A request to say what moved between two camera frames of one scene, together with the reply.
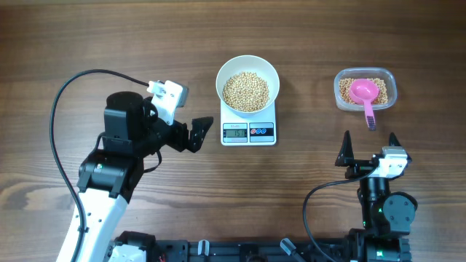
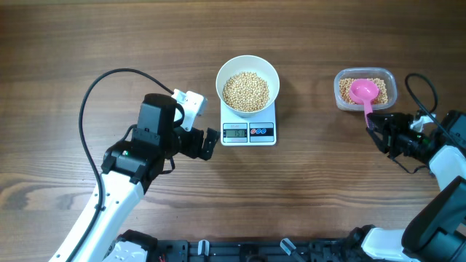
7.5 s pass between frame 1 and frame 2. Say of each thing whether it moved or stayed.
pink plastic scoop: stayed
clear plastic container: stayed
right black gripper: moved
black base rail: stayed
